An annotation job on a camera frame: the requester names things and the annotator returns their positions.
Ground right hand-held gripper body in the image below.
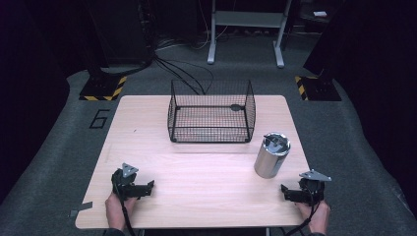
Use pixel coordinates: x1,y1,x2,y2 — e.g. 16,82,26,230
294,168,332,207

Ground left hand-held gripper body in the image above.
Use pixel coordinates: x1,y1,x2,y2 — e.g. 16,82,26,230
110,162,148,201

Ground shiny metal can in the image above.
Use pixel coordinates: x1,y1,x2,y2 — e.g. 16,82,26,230
254,131,292,180

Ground black wire mesh basket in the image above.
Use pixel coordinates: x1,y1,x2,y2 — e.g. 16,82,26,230
166,79,258,145

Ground person's left hand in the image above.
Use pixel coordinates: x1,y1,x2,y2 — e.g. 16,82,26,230
104,192,139,231

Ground person's right hand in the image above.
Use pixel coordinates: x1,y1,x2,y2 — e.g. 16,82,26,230
295,200,331,236

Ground grey tape strip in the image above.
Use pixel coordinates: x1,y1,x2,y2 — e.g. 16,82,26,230
68,201,94,218

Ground black base with hazard stripes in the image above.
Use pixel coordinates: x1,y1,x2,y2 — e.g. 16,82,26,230
293,68,342,102
79,67,128,102

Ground black cabinet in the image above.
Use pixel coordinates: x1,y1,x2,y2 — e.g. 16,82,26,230
86,0,155,68

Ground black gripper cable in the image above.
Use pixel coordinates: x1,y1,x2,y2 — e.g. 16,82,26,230
283,183,323,236
112,183,137,236

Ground black floor cables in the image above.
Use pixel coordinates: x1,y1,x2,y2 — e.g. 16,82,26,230
152,53,215,96

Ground white metal stand frame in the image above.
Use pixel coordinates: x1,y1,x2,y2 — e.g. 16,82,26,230
207,0,293,69

